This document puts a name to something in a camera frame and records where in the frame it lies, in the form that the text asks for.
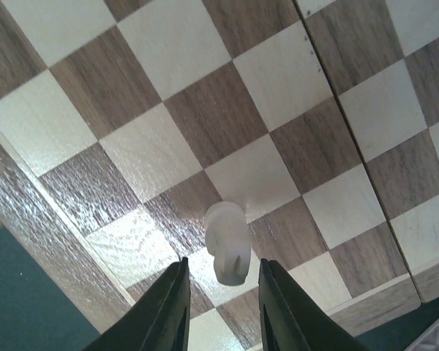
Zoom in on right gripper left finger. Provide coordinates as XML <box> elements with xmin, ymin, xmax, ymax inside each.
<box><xmin>85</xmin><ymin>257</ymin><xmax>190</xmax><ymax>350</ymax></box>

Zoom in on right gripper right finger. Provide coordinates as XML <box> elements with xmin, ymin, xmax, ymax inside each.
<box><xmin>258</xmin><ymin>259</ymin><xmax>366</xmax><ymax>351</ymax></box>

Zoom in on light chess piece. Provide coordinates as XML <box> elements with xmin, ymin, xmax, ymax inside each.
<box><xmin>204</xmin><ymin>201</ymin><xmax>252</xmax><ymax>286</ymax></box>

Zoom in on wooden chessboard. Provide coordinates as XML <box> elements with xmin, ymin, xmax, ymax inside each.
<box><xmin>0</xmin><ymin>1</ymin><xmax>439</xmax><ymax>350</ymax></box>

